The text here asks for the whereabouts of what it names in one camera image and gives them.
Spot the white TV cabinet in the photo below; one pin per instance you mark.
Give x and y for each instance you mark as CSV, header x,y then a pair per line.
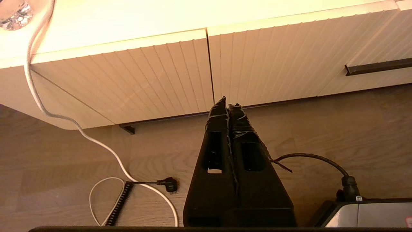
x,y
32,96

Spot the white ribbed drawer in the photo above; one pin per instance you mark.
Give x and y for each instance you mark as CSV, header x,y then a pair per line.
x,y
396,32

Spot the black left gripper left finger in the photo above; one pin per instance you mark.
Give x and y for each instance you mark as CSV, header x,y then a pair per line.
x,y
209,199

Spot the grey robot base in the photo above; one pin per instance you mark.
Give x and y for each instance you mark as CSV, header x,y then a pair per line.
x,y
370,214

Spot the white ribbed cabinet door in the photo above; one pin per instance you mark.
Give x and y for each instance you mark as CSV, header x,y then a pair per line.
x,y
273,58
128,80

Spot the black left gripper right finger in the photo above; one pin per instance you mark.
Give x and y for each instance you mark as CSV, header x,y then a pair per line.
x,y
264,199

